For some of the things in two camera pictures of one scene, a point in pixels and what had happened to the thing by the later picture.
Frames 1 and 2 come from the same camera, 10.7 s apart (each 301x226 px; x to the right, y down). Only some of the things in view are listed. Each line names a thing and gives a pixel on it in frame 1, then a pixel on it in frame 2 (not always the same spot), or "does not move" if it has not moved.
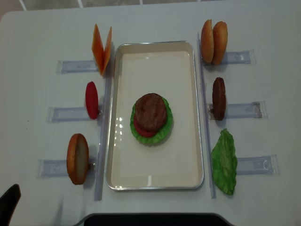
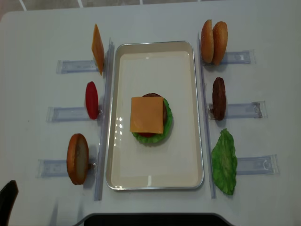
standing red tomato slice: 91,100 does not move
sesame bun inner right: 220,34 does not move
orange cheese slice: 107,49 -> 146,115
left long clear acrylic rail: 106,111 does not move
